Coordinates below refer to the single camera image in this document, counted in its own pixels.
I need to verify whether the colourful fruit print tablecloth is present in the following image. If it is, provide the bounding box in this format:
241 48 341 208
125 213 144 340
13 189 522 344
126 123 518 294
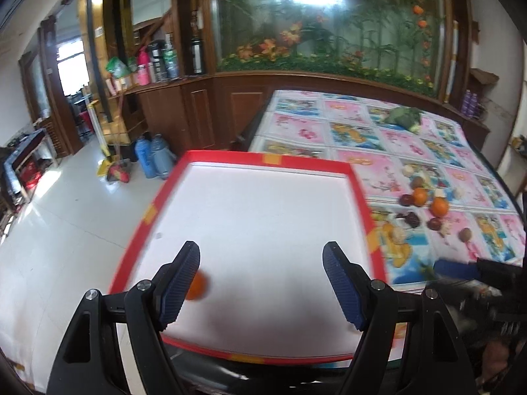
248 90 525 293

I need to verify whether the dark red jujube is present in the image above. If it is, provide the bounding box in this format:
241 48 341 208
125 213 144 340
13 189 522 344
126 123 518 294
399 195 414 207
427 218 442 232
396 211 421 228

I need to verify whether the green plastic bag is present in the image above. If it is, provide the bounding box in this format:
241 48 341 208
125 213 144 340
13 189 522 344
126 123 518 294
105 56 131 79

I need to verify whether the brown round longan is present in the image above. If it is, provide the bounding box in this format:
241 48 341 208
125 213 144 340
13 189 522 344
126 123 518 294
458 227 473 244

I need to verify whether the dark side table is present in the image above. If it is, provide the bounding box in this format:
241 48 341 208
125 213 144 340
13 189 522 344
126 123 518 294
2 127 59 203

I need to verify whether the orange tangerine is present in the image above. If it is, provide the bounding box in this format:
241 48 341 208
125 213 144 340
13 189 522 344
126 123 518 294
412 187 429 207
429 197 449 219
186 270 209 302

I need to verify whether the glass flower display panel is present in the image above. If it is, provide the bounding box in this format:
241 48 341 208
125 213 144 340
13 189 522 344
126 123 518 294
212 0 446 97

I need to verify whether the grey blue thermos flask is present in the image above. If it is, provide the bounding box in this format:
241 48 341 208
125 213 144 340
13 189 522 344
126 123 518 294
151 134 177 179

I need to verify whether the gold black pillar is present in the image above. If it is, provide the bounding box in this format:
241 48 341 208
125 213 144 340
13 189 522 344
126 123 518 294
78 0 139 145

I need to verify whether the yellow broom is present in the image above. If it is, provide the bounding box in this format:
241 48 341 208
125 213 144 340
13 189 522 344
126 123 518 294
87 103 112 177

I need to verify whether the brown wooden cabinet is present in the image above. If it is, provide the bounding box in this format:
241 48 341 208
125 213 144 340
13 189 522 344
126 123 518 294
126 71 489 154

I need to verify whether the red white tray box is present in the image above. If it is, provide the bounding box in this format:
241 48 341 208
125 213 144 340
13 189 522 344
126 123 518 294
110 151 386 365

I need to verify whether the red dustpan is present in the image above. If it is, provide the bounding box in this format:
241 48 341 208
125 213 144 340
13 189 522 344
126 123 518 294
106 159 131 184

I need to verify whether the black steel thermos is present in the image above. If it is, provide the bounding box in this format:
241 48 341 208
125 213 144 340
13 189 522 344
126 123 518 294
191 37 205 75

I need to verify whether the green leafy cabbage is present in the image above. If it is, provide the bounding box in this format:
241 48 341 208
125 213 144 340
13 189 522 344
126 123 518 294
383 106 422 134

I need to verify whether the purple bottles pair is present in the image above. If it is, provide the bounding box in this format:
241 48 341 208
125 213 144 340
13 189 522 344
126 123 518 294
461 89 478 119

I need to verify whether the pink bottle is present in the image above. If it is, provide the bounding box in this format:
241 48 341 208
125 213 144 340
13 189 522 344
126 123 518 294
137 47 150 86

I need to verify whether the beige peeled fruit chunk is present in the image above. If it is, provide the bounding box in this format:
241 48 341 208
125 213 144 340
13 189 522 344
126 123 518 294
402 164 414 177

